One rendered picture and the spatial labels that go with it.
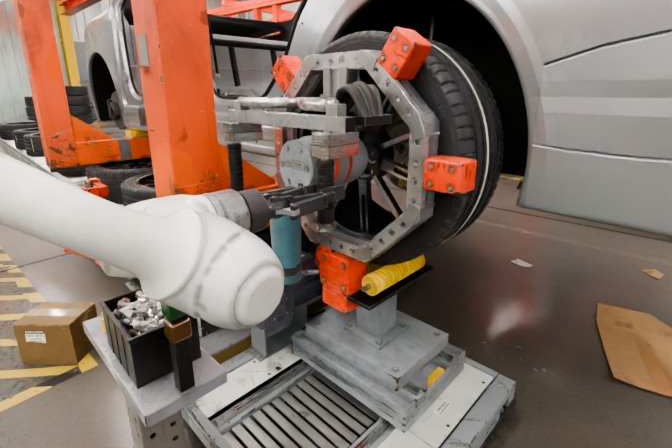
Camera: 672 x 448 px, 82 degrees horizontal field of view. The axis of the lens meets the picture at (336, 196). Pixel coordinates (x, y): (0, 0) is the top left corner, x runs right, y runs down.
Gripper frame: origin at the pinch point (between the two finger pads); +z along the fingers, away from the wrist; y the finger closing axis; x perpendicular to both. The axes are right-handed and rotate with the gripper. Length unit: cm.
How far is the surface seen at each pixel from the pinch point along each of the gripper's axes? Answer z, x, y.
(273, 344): 21, -74, -51
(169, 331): -29.9, -23.3, -11.1
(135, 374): -35, -34, -19
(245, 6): 566, 229, -876
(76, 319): -29, -66, -108
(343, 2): 46, 47, -38
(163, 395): -32, -38, -13
